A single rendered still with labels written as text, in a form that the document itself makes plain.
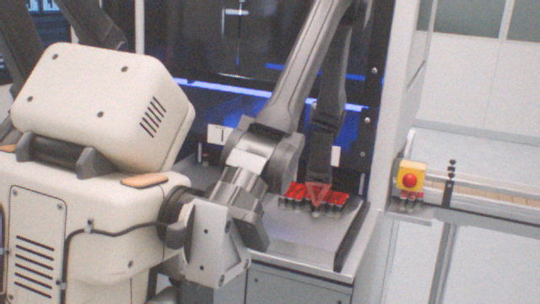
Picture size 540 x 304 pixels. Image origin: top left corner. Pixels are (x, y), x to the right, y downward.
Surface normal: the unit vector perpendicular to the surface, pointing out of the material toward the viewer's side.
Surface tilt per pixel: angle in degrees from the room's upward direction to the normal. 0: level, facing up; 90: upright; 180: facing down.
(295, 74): 50
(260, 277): 90
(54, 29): 90
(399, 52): 90
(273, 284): 90
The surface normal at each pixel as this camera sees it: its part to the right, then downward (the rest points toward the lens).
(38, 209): -0.41, 0.13
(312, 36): -0.09, -0.38
